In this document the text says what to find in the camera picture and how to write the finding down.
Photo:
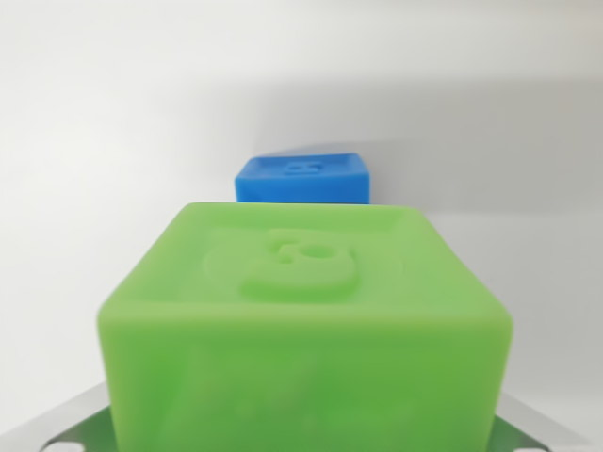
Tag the green embossed cube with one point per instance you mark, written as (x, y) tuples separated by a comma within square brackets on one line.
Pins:
[(301, 348)]

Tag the blue embossed cube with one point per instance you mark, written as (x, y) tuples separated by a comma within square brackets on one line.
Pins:
[(301, 186)]

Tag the gripper left finger with black rubber pad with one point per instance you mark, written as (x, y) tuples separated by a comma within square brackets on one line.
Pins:
[(70, 426)]

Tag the gripper right finger with black rubber pad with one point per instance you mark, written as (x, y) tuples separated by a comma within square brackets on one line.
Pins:
[(542, 428)]

